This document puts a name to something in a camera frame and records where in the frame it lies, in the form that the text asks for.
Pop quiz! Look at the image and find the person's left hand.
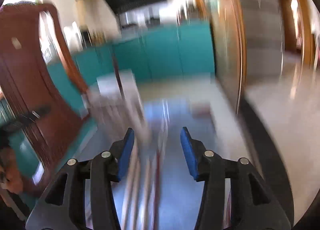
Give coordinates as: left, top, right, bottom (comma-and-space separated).
1, 147, 23, 194

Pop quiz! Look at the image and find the blue striped cloth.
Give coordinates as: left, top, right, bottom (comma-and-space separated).
75, 99, 251, 230

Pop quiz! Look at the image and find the grey multi-door refrigerator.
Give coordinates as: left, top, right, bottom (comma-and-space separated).
240, 0, 284, 83

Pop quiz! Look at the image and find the carved wooden chair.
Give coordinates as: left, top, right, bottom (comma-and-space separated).
1, 2, 88, 197

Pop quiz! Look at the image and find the beige plastic utensil basket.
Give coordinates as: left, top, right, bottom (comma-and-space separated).
86, 70, 151, 144

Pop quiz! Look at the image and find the dark red chopstick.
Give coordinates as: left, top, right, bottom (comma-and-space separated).
152, 119, 166, 230

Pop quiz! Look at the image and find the glass sliding door wooden frame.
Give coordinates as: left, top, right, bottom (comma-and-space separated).
195, 0, 247, 113

